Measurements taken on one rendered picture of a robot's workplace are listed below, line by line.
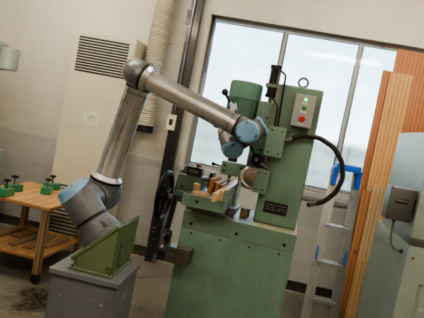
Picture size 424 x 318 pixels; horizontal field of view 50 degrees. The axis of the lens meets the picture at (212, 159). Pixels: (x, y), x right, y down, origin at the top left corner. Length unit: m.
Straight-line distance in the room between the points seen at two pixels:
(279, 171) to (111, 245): 0.93
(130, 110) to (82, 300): 0.83
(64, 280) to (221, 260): 0.77
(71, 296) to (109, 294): 0.16
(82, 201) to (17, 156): 2.45
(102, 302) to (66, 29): 2.82
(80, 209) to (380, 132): 2.47
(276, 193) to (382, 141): 1.56
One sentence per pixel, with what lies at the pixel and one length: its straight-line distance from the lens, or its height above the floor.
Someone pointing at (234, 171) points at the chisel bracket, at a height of 1.03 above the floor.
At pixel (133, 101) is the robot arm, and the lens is 2.06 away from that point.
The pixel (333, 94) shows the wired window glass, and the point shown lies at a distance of 3.89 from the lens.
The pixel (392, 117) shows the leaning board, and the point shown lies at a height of 1.57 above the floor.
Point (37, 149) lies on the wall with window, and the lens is 4.30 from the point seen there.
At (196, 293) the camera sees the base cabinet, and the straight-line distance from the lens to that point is 2.40.
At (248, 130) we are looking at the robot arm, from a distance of 1.78.
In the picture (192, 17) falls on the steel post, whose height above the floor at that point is 2.07.
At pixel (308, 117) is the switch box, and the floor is 1.37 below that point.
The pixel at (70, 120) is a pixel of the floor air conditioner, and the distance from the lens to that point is 3.83.
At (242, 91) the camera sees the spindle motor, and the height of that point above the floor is 1.45.
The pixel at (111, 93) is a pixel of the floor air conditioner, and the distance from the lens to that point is 3.71.
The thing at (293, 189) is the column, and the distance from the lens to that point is 2.34.
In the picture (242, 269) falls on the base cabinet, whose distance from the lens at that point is 2.32.
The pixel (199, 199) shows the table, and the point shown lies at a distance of 2.19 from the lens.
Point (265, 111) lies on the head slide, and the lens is 2.37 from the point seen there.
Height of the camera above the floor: 1.25
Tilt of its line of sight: 4 degrees down
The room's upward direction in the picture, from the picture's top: 11 degrees clockwise
